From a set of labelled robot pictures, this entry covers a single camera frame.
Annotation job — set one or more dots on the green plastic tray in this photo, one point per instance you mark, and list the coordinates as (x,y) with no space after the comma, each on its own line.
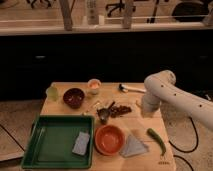
(52,141)

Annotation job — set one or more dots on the green chili pepper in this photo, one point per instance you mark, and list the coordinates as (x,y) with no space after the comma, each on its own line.
(158,139)

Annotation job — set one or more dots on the metal measuring cup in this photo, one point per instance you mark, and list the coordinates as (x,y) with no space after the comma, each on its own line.
(104,113)

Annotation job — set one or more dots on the orange red bowl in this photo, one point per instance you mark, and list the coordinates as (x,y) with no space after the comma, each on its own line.
(109,139)

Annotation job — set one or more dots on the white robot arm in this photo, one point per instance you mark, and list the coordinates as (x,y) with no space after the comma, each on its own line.
(161,87)

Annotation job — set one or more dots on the small wooden stick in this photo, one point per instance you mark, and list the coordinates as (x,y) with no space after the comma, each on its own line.
(93,106)

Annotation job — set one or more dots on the dark maroon bowl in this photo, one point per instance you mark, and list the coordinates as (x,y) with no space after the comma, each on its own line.
(74,98)

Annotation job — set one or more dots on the blue sponge in tray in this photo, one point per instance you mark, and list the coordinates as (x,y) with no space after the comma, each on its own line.
(81,142)

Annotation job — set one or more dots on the grey folded cloth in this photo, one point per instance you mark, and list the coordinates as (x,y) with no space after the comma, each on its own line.
(133,146)

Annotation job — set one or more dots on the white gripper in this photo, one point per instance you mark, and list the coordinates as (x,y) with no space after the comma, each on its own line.
(148,110)

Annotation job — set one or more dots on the small white cup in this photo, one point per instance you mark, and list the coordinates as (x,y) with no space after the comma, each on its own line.
(94,86)

